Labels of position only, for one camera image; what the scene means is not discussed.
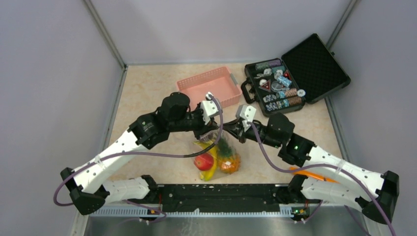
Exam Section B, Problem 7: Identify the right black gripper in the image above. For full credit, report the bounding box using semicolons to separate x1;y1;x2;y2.
221;118;282;148

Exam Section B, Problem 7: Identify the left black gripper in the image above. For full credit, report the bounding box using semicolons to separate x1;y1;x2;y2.
169;102;219;140

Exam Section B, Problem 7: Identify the pink plastic basket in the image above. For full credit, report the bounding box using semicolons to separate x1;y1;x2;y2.
176;66;242;109

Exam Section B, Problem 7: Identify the red apple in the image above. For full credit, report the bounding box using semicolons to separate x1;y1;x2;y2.
194;153;214;171

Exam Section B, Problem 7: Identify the orange toy pineapple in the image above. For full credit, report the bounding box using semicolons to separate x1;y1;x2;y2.
216;137;241;174

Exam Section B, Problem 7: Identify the clear zip top bag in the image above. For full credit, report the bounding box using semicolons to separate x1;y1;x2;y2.
193;131;241;181

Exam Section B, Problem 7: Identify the yellow banana bunch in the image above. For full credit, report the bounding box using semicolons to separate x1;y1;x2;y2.
193;145;220;182

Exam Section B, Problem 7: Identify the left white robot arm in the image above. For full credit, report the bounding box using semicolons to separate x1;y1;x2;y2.
60;92;222;215

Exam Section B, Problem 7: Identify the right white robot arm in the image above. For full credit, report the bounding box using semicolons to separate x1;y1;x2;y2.
223;113;399;224

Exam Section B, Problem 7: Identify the orange carrot toy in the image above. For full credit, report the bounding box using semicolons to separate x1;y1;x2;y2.
292;170;338;183

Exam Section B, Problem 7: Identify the black poker chip case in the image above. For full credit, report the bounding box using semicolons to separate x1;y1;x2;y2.
241;33;351;117

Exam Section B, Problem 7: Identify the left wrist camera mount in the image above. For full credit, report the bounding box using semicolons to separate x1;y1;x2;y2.
200;92;223;125

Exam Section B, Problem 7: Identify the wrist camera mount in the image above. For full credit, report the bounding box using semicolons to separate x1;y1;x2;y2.
200;92;223;125
236;104;257;132

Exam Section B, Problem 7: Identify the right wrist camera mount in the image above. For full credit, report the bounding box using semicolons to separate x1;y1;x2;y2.
236;104;257;132

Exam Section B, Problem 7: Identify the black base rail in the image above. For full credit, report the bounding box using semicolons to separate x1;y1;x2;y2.
138;184;320;223

